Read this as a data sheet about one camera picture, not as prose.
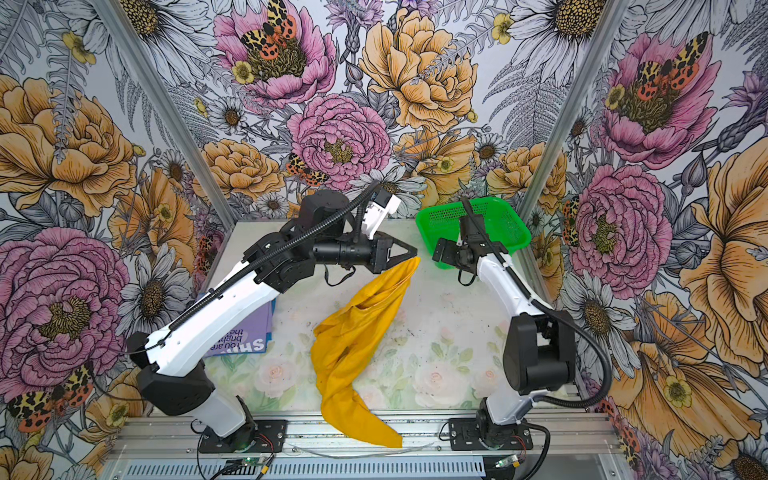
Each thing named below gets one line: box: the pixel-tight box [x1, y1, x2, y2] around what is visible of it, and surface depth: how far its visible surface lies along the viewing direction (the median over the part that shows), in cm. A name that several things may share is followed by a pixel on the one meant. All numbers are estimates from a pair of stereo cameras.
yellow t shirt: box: [311, 257, 420, 448], surface depth 77 cm
